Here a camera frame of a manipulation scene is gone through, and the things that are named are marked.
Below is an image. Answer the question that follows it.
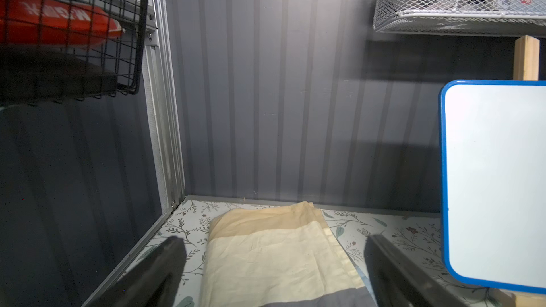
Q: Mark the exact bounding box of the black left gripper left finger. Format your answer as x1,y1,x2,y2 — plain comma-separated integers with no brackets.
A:
90,237,187,306

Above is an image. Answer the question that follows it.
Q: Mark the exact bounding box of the white mesh wall basket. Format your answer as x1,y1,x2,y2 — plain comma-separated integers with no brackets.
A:
373,0,545,38

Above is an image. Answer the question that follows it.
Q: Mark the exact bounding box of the red snack package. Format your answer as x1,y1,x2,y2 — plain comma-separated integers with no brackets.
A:
1,0,124,48

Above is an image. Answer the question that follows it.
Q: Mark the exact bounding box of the black wire wall basket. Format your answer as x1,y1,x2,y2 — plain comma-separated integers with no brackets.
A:
1,0,149,107

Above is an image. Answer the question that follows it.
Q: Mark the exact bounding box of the beige grey striped pillowcase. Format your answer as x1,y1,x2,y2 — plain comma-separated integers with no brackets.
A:
200,202,375,306

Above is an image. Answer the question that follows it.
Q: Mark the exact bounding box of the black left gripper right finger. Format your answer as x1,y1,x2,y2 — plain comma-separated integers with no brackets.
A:
364,235,464,307

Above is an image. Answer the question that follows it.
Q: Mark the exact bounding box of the blue framed whiteboard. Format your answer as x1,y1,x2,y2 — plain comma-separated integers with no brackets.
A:
439,80,545,294

